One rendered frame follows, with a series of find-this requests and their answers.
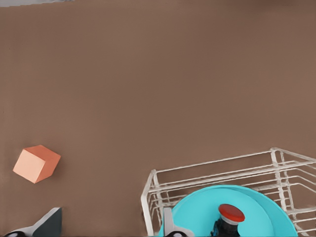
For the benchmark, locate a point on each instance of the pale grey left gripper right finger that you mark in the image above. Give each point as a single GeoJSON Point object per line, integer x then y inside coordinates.
{"type": "Point", "coordinates": [170, 225]}

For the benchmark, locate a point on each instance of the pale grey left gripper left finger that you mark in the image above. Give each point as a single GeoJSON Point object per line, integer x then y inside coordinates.
{"type": "Point", "coordinates": [47, 224]}

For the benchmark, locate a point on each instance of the cyan plate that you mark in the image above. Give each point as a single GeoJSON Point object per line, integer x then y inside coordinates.
{"type": "Point", "coordinates": [197, 212]}

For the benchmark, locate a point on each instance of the orange cube block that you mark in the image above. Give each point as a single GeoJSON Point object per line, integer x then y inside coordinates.
{"type": "Point", "coordinates": [34, 164]}

